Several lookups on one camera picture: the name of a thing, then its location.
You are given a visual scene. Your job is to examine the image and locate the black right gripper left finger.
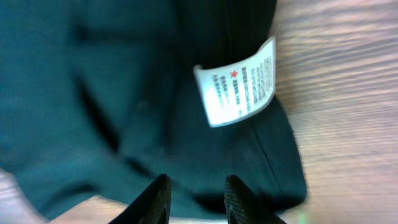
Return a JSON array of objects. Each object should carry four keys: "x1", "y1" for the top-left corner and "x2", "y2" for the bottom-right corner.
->
[{"x1": 109, "y1": 174, "x2": 172, "y2": 224}]

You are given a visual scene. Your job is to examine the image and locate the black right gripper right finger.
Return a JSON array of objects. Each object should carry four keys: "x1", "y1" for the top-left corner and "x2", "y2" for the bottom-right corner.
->
[{"x1": 224, "y1": 175, "x2": 286, "y2": 224}]

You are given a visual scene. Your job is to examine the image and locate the black t-shirt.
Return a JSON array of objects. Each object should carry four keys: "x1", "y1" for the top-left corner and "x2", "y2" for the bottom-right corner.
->
[{"x1": 1, "y1": 0, "x2": 307, "y2": 220}]

